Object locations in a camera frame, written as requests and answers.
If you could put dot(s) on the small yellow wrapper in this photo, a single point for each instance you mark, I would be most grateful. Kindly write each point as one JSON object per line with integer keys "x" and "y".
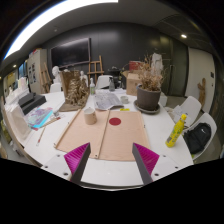
{"x": 124, "y": 109}

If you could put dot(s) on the printed newspaper sheet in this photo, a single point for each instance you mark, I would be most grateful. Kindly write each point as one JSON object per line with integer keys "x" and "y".
{"x": 106, "y": 100}

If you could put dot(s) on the small white plaster statue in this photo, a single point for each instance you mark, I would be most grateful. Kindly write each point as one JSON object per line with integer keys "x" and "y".
{"x": 83, "y": 77}

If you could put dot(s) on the white cabinet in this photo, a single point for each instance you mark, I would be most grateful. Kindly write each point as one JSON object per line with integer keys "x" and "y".
{"x": 35, "y": 70}

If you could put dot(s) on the black backpack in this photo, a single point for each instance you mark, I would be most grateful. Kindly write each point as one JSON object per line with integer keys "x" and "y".
{"x": 197, "y": 138}

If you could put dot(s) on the brown relief sculpture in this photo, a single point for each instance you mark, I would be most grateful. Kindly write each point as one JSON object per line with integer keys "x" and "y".
{"x": 75, "y": 93}

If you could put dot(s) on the beige dotted cup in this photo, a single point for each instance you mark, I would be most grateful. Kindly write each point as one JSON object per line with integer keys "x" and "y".
{"x": 90, "y": 116}

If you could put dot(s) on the long ceiling strip light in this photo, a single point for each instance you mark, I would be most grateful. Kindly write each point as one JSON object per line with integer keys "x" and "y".
{"x": 50, "y": 15}

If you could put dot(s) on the dark grey spray bottle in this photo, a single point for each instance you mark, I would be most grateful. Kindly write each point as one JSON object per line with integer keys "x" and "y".
{"x": 111, "y": 86}

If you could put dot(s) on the red box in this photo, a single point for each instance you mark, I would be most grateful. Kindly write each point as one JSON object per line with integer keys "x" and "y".
{"x": 135, "y": 65}

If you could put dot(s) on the cardboard box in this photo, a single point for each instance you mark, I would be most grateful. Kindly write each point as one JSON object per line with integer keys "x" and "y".
{"x": 132, "y": 85}

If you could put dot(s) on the yellow drink bottle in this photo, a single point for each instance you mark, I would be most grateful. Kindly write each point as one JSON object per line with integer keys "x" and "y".
{"x": 175, "y": 133}

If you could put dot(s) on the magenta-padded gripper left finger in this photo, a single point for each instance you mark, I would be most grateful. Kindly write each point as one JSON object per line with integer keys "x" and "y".
{"x": 75, "y": 158}

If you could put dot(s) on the grey plant saucer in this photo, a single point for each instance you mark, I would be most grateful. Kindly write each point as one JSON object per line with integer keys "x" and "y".
{"x": 140, "y": 109}

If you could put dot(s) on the white spray bottle green label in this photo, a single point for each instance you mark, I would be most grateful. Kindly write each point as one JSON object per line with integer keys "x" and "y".
{"x": 92, "y": 87}

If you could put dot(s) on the dark pot with dried plant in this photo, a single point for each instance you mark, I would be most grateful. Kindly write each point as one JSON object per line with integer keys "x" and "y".
{"x": 148, "y": 98}

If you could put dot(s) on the small grey tape roll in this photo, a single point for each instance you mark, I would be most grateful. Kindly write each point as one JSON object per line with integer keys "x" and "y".
{"x": 124, "y": 99}

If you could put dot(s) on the black flat box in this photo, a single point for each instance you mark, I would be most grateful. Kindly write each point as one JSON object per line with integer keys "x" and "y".
{"x": 35, "y": 105}
{"x": 26, "y": 99}

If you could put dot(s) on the light wooden easel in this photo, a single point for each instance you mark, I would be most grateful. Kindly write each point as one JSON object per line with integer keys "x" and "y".
{"x": 45, "y": 78}

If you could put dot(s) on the white plaster bust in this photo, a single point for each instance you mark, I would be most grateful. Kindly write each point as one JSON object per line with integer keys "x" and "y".
{"x": 56, "y": 73}

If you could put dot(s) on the flat round red coaster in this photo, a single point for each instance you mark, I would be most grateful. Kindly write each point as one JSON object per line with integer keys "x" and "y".
{"x": 115, "y": 121}

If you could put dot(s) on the wooden figure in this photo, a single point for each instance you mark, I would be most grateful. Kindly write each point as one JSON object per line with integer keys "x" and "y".
{"x": 201, "y": 91}

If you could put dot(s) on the small paint jar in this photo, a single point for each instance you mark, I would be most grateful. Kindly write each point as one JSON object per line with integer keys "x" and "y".
{"x": 56, "y": 113}

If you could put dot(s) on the dark wall screen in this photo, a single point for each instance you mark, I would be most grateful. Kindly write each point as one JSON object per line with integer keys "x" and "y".
{"x": 70, "y": 52}

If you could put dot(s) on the tall white plaster cast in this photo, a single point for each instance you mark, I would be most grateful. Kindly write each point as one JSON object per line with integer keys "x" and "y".
{"x": 156, "y": 63}

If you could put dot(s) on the paintbrush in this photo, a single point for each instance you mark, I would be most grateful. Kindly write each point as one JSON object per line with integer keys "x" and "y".
{"x": 41, "y": 135}

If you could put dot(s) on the colourful painted picture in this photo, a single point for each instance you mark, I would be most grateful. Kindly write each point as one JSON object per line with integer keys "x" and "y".
{"x": 39, "y": 117}

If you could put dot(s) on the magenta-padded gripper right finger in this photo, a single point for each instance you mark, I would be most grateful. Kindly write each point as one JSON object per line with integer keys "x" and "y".
{"x": 148, "y": 159}

